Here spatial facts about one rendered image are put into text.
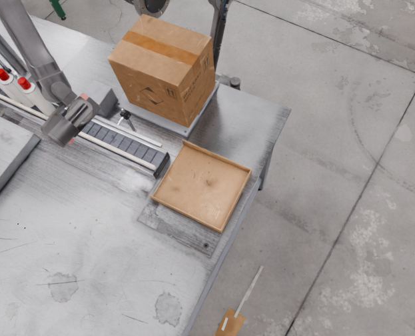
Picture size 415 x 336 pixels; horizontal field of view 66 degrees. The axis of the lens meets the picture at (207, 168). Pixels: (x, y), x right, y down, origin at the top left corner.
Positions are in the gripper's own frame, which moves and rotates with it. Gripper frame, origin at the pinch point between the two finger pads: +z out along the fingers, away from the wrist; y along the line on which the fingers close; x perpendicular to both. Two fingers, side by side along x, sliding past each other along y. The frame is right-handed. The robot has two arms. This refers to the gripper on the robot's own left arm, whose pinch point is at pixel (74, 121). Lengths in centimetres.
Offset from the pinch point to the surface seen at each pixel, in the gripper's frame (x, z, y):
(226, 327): 126, 47, 29
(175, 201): 44.7, 7.4, -1.1
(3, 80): -29.2, 39.3, -1.6
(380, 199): 160, 23, -83
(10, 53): -39, 61, -16
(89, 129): 5.7, 33.5, -6.4
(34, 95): -17.3, 34.4, -3.7
